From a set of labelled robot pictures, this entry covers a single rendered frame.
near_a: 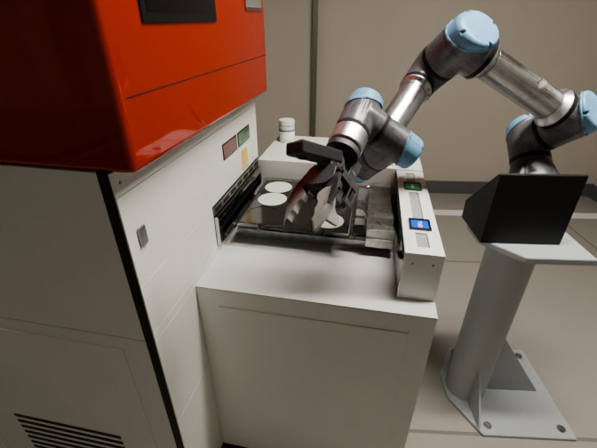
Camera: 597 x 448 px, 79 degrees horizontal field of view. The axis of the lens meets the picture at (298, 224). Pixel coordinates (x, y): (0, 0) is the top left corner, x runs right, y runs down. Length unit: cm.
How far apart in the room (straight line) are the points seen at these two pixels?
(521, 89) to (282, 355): 98
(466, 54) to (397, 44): 221
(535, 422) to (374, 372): 98
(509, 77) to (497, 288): 70
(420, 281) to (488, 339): 69
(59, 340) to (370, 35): 287
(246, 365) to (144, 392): 29
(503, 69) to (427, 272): 57
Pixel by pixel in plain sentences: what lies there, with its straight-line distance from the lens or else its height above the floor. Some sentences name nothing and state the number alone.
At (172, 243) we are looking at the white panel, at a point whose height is 100.
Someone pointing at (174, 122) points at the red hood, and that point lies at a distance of 76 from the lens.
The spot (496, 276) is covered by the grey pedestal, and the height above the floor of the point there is 67.
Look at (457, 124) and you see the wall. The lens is 353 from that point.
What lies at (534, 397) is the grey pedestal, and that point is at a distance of 202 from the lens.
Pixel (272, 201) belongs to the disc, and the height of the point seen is 90.
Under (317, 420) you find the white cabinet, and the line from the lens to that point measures 131.
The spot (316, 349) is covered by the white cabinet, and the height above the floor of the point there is 65.
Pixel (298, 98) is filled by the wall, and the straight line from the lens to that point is 328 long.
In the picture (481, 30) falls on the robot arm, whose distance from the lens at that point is 110.
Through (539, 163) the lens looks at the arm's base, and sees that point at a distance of 133.
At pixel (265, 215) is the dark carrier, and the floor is 90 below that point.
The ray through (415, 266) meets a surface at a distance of 93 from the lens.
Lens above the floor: 145
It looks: 30 degrees down
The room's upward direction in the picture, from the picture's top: straight up
